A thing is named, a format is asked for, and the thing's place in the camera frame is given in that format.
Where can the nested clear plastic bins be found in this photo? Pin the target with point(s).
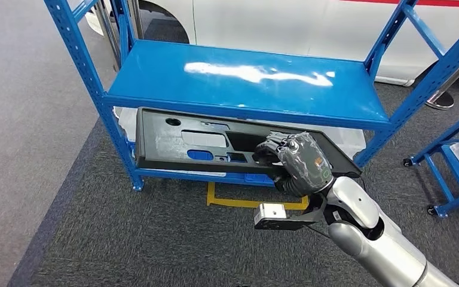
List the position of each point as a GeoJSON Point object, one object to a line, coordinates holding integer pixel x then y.
{"type": "Point", "coordinates": [344, 142]}

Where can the dark grey stanchion post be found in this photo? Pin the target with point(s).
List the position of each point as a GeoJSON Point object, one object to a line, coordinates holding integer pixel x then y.
{"type": "Point", "coordinates": [106, 31]}

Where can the chrome stanchion post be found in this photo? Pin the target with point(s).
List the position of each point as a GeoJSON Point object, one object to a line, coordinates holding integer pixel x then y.
{"type": "Point", "coordinates": [441, 99]}
{"type": "Point", "coordinates": [135, 20]}

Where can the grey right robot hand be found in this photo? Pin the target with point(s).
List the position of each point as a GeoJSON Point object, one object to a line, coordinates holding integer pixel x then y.
{"type": "Point", "coordinates": [304, 162]}

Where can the white car with red stripe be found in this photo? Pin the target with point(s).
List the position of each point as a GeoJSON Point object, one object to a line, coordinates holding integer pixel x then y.
{"type": "Point", "coordinates": [273, 23]}

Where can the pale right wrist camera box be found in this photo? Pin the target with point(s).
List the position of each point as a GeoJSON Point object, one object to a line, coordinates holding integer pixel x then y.
{"type": "Point", "coordinates": [271, 212]}

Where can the black plastic panel part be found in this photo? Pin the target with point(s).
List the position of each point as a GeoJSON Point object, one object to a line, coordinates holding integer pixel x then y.
{"type": "Point", "coordinates": [162, 138]}

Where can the blue wheeled cart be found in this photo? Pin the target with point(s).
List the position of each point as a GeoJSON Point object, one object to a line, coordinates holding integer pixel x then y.
{"type": "Point", "coordinates": [437, 186]}

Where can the blue metal shelf rack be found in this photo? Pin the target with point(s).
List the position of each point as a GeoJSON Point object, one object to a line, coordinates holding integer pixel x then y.
{"type": "Point", "coordinates": [213, 87]}

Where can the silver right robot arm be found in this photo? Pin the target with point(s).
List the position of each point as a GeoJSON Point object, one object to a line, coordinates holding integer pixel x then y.
{"type": "Point", "coordinates": [372, 245]}

